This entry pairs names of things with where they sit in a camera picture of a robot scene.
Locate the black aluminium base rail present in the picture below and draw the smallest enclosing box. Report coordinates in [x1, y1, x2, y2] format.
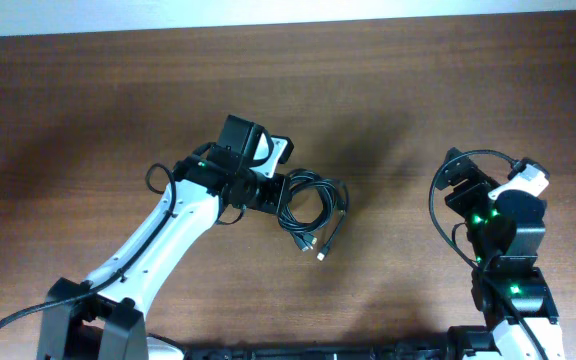
[147, 333, 494, 360]

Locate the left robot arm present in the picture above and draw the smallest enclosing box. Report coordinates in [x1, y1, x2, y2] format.
[37, 115, 294, 359]

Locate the left camera cable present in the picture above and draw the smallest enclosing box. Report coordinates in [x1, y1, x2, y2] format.
[0, 142, 274, 360]

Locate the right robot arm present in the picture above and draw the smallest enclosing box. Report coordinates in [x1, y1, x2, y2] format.
[428, 148, 565, 359]

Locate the right camera cable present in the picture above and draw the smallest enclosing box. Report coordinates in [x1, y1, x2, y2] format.
[427, 148, 552, 360]

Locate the thick black usb cable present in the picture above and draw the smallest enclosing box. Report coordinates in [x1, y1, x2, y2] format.
[282, 169, 350, 262]

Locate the camera cable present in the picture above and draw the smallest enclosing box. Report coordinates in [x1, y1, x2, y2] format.
[0, 142, 274, 360]
[427, 148, 552, 360]

